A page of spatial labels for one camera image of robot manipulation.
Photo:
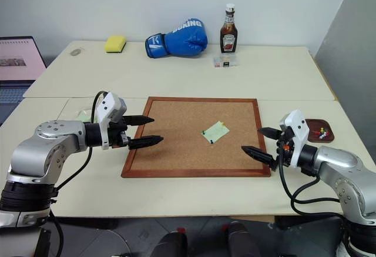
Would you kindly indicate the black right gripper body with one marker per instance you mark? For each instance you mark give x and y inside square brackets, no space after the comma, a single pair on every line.
[283,140]

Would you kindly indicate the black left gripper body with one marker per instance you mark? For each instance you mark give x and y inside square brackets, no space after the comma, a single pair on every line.
[116,136]

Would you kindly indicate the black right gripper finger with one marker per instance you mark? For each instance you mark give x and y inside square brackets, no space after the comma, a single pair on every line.
[260,154]
[268,132]

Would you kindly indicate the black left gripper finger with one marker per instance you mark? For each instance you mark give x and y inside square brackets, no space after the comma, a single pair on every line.
[138,119]
[146,142]

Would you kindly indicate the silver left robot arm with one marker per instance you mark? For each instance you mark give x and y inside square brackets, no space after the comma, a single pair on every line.
[44,151]

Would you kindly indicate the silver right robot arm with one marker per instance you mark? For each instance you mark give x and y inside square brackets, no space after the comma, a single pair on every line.
[337,160]

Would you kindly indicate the wood-framed cork board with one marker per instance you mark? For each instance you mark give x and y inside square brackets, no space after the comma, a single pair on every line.
[182,139]

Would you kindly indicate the green sticky note pad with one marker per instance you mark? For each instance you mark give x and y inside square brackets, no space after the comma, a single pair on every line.
[83,117]

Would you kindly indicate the green paper note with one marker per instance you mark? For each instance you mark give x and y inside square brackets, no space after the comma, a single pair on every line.
[216,132]

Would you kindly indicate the brown wooden tray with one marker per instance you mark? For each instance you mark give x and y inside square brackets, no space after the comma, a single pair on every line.
[311,123]

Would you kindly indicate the yellow green sponge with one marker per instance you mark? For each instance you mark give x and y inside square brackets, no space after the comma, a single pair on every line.
[115,43]

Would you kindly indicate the small clear plastic box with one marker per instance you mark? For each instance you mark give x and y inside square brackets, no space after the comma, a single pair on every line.
[225,61]

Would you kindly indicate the dark rounded shape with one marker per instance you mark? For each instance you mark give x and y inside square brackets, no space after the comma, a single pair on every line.
[170,243]
[242,239]

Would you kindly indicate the blue boxing glove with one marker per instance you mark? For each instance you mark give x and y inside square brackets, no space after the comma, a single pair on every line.
[182,40]

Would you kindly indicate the clear tape roll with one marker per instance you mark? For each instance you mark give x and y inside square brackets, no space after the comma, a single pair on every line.
[77,52]

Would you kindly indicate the glass ketchup bottle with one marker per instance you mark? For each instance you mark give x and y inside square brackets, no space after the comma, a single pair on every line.
[228,33]

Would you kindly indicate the open laptop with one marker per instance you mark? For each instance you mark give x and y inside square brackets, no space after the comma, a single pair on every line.
[17,60]

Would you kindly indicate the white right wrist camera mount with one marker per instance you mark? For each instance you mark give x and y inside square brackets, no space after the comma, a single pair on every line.
[298,139]

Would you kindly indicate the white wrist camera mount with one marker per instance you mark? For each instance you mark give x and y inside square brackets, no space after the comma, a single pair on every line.
[298,139]
[106,107]

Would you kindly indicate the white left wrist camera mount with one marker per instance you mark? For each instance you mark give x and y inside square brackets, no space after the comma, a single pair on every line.
[106,107]

